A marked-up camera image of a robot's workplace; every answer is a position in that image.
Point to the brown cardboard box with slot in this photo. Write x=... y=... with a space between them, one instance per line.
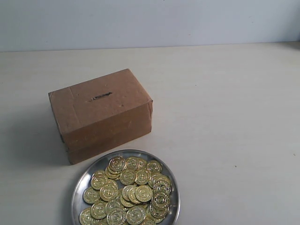
x=101 y=114

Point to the gold coin upper right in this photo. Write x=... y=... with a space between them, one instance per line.
x=154 y=166

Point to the gold coin top of pile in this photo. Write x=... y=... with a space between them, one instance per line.
x=117 y=164

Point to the gold coin centre right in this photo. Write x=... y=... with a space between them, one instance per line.
x=142 y=176

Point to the gold coin centre top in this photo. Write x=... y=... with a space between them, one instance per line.
x=127 y=177

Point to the gold coin left upper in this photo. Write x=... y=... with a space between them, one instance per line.
x=97 y=181

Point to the gold coin left middle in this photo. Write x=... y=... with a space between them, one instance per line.
x=108 y=192

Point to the gold coin far left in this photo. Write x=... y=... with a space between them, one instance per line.
x=90 y=195

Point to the gold coin bottom centre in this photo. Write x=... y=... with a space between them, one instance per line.
x=136 y=215

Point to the round steel plate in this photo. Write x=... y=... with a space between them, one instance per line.
x=78 y=204

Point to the gold coin lower left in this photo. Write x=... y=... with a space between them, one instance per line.
x=98 y=210

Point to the gold coin bottom left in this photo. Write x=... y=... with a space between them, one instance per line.
x=85 y=217

